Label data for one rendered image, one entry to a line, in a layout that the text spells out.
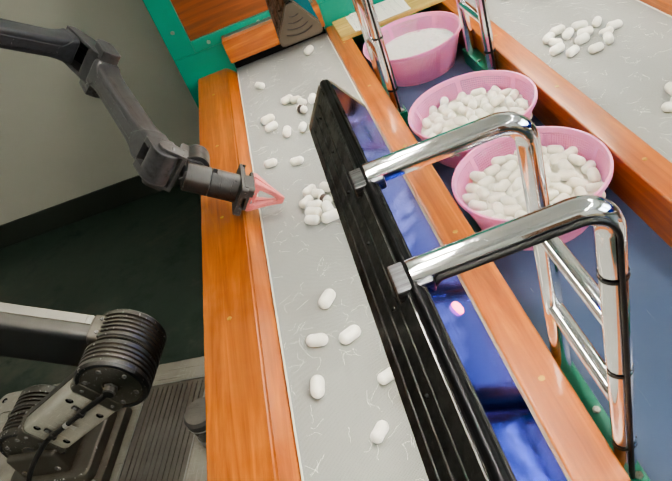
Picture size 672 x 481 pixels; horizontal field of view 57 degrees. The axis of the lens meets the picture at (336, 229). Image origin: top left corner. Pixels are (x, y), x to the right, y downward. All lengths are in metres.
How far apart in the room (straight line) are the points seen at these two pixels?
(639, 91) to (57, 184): 2.64
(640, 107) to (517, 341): 0.59
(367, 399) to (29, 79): 2.44
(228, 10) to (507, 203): 1.14
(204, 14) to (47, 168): 1.53
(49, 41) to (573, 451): 1.25
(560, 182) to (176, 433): 0.89
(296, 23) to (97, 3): 1.79
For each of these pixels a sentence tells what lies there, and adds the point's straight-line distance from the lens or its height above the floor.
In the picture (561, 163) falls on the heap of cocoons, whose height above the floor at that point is 0.74.
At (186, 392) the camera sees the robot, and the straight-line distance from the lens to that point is 1.43.
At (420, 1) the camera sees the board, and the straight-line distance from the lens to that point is 1.91.
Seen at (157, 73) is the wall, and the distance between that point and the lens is 2.93.
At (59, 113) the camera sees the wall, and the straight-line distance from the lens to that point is 3.09.
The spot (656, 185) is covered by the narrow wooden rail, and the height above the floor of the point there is 0.76.
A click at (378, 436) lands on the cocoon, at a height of 0.76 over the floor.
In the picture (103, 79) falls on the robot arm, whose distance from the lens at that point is 1.43.
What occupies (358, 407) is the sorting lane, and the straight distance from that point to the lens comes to 0.89.
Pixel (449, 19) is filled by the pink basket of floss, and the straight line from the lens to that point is 1.80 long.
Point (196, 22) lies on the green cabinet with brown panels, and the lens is 1.97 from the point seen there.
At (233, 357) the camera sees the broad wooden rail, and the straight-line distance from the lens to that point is 1.00.
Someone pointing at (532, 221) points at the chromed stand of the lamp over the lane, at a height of 1.12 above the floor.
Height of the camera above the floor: 1.44
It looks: 37 degrees down
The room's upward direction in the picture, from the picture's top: 23 degrees counter-clockwise
